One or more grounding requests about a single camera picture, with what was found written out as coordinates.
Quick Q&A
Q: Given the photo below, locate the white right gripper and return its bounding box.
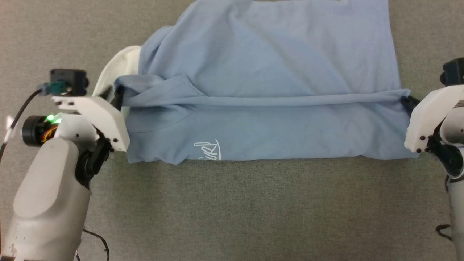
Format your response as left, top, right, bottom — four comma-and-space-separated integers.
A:
401, 85, 464, 153

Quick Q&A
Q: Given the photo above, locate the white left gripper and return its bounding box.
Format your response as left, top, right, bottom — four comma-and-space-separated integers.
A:
52, 87, 130, 152

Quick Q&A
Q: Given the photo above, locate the light blue and white garment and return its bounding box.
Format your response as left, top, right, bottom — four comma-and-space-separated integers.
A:
92, 0, 419, 165

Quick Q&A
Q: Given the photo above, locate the grey fabric sofa seat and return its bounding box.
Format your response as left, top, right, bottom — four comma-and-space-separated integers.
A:
0, 0, 464, 261

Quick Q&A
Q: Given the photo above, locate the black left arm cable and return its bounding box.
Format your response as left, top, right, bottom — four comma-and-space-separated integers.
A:
0, 82, 110, 261

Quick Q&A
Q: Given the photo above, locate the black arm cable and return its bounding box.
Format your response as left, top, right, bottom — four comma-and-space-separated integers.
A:
0, 82, 110, 261
435, 224, 454, 242

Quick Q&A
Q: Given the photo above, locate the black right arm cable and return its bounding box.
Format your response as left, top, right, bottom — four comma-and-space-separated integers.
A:
435, 224, 454, 242

